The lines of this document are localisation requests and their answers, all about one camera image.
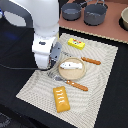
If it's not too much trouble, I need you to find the beige bowl at edge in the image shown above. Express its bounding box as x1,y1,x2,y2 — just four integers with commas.
121,7,128,30

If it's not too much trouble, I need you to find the fork with wooden handle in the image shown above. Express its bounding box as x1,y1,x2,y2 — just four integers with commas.
48,72,88,91

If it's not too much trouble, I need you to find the grey toy pot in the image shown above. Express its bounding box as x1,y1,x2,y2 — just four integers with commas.
84,2,107,26
61,2,87,21

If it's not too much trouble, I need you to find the round wooden plate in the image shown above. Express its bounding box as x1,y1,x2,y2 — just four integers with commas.
58,57,86,80

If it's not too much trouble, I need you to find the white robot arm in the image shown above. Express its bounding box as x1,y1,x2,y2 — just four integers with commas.
0,0,60,70

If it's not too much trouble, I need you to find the left grey toy pot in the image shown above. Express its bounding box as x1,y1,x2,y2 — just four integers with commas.
61,2,87,21

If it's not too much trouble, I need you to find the right grey toy pot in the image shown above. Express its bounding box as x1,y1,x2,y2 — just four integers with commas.
84,2,107,26

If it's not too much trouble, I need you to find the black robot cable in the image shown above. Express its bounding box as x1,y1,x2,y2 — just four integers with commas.
0,63,43,72

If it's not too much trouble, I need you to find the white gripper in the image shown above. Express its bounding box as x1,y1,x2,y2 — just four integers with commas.
32,34,62,69

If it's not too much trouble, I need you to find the woven beige placemat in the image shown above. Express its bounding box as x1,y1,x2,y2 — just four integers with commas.
16,33,118,128

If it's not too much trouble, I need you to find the toy bread loaf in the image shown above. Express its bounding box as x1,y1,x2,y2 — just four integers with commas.
53,86,70,112

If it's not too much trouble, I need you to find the knife with wooden handle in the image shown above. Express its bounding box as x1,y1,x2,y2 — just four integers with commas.
61,51,101,65

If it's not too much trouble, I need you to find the yellow butter box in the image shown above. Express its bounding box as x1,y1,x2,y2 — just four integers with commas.
68,38,85,50

